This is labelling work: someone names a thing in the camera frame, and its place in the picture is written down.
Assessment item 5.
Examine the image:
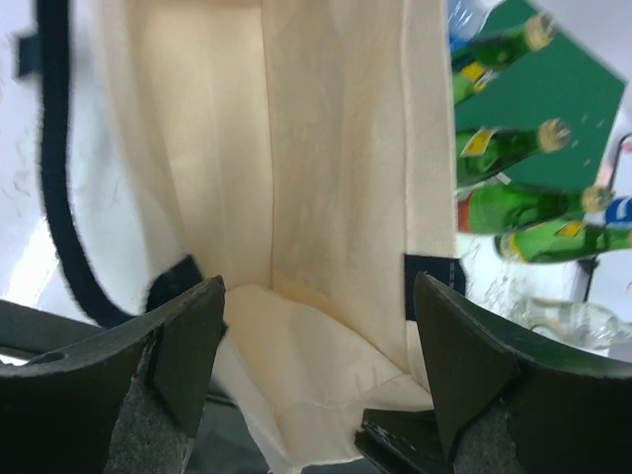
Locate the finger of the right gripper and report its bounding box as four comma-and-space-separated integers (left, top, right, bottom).
355, 409, 454, 474

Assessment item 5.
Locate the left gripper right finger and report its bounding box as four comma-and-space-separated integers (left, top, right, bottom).
414, 274, 631, 473

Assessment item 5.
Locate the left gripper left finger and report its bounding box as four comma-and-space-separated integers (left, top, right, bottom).
1, 277, 225, 473

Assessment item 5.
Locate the green glass bottle yellow cap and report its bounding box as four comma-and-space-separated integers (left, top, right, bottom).
508, 296, 631, 351

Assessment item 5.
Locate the blue cap water bottle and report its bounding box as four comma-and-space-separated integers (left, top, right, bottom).
587, 197, 632, 229
446, 0, 503, 52

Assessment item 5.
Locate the beige canvas tote bag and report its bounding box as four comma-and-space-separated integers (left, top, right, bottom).
82, 1, 455, 473

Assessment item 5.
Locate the blue cap water bottle front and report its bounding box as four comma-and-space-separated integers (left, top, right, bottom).
446, 0, 503, 52

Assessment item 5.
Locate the green binder folder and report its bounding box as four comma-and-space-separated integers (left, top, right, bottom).
454, 1, 624, 190

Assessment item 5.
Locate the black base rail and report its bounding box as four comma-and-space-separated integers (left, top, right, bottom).
1, 300, 105, 360

